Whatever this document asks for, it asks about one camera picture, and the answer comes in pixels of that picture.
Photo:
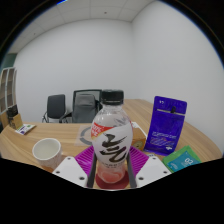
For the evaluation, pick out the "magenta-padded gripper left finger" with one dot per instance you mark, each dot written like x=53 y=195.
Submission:
x=68 y=170

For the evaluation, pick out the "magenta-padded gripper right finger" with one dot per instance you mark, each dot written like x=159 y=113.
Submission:
x=153 y=170

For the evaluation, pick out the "pink drink bottle black cap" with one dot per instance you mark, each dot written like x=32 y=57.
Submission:
x=111 y=133

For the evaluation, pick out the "white paper cup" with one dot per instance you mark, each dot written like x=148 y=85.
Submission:
x=46 y=151

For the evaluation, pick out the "green flat packet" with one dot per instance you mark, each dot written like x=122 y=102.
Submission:
x=183 y=160

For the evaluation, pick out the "small orange box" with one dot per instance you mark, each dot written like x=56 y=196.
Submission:
x=139 y=140

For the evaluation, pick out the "flat round red coaster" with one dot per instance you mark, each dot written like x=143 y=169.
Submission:
x=111 y=185

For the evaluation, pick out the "purple stand-up pouch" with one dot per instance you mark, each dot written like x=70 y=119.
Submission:
x=166 y=126

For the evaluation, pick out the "white green blue leaflet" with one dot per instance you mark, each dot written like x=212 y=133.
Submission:
x=26 y=128

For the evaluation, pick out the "dark grey office chair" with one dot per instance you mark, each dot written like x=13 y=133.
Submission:
x=56 y=106

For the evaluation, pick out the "black mesh office chair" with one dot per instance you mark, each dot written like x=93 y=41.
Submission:
x=83 y=106

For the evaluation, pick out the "wooden shelf cabinet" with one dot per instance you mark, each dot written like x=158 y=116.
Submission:
x=7 y=90

